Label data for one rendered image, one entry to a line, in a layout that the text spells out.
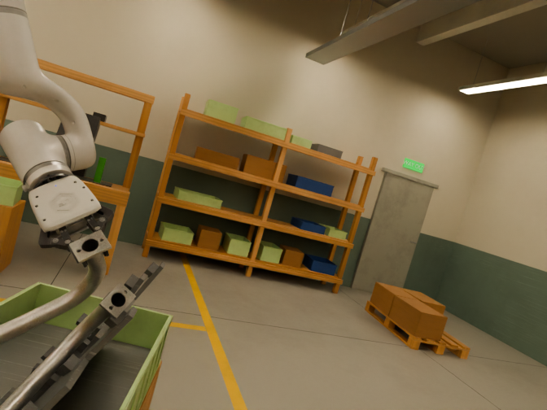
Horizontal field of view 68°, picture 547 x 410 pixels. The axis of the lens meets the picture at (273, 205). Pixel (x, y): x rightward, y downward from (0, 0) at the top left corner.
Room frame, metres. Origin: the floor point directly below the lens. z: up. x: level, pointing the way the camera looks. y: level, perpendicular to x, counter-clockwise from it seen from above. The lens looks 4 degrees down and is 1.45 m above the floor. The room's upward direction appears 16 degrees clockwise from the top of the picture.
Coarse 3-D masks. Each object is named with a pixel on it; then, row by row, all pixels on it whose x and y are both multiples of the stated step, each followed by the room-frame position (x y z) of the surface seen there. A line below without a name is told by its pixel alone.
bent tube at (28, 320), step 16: (80, 240) 0.67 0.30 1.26; (96, 240) 0.68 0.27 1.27; (80, 256) 0.65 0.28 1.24; (96, 256) 0.68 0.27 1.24; (96, 272) 0.71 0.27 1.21; (80, 288) 0.73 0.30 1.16; (96, 288) 0.74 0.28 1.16; (48, 304) 0.71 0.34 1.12; (64, 304) 0.72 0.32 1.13; (16, 320) 0.68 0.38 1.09; (32, 320) 0.69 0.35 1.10; (48, 320) 0.71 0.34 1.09; (0, 336) 0.66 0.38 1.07
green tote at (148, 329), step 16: (32, 288) 1.13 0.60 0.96; (48, 288) 1.18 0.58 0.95; (0, 304) 0.99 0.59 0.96; (16, 304) 1.06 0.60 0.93; (32, 304) 1.16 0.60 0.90; (80, 304) 1.19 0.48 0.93; (96, 304) 1.19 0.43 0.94; (0, 320) 1.00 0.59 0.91; (64, 320) 1.19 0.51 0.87; (144, 320) 1.21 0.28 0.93; (160, 320) 1.21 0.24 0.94; (128, 336) 1.20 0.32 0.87; (144, 336) 1.21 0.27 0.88; (160, 336) 1.06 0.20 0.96; (160, 352) 1.17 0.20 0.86; (144, 368) 0.89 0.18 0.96; (144, 384) 0.97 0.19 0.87; (128, 400) 0.76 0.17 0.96
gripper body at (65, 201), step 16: (48, 176) 0.72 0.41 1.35; (64, 176) 0.74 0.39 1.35; (32, 192) 0.71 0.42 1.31; (48, 192) 0.71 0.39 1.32; (64, 192) 0.72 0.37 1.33; (80, 192) 0.73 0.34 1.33; (32, 208) 0.70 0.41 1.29; (48, 208) 0.69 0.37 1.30; (64, 208) 0.70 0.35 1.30; (80, 208) 0.70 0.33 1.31; (96, 208) 0.71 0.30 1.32; (48, 224) 0.67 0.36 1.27; (64, 224) 0.68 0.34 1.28; (80, 224) 0.71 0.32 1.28
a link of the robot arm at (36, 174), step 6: (48, 162) 0.74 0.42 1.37; (54, 162) 0.74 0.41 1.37; (60, 162) 0.76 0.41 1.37; (36, 168) 0.72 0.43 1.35; (42, 168) 0.72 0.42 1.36; (48, 168) 0.73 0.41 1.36; (54, 168) 0.73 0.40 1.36; (60, 168) 0.74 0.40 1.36; (66, 168) 0.75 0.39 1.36; (30, 174) 0.72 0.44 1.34; (36, 174) 0.72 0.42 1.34; (42, 174) 0.72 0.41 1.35; (48, 174) 0.73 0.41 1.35; (72, 174) 0.77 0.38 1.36; (24, 180) 0.73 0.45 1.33; (30, 180) 0.72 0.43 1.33; (36, 180) 0.72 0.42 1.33; (24, 186) 0.72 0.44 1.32; (30, 186) 0.72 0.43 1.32
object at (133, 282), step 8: (128, 280) 0.92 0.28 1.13; (136, 280) 0.93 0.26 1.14; (144, 280) 0.92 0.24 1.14; (128, 288) 0.92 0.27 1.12; (136, 288) 0.91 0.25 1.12; (104, 328) 0.86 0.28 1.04; (96, 336) 0.81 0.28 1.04; (48, 384) 0.80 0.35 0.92; (40, 392) 0.79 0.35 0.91; (32, 400) 0.79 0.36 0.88
